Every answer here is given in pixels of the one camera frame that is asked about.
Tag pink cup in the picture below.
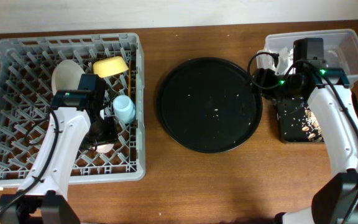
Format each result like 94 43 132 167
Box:
95 144 114 154

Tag blue cup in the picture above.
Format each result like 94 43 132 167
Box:
113 95 135 124

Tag grey-green plate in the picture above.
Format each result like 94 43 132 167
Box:
52 60 85 95

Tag yellow bowl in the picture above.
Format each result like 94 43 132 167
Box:
93 56 129 78

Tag wooden chopstick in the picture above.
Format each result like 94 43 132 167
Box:
127 60 132 98

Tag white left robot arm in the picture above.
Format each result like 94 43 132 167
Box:
0 90 117 223

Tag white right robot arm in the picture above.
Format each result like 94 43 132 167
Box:
254 68 358 223

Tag grey dishwasher rack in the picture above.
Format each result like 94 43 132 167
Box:
0 33 146 188

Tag crumpled white tissue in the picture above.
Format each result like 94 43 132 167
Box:
264 47 293 75

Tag black rectangular tray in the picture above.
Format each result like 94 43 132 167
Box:
274 98 310 143

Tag clear plastic bin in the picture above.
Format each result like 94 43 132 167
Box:
257 29 358 88

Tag round black tray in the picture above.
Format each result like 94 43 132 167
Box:
156 57 263 154

